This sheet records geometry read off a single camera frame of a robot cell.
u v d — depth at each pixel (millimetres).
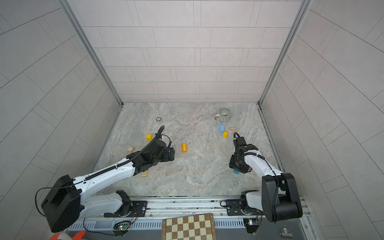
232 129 991
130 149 910
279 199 405
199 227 644
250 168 740
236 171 794
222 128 1016
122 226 642
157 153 629
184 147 913
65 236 594
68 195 389
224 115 1071
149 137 944
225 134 969
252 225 677
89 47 849
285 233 634
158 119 1076
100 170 476
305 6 710
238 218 689
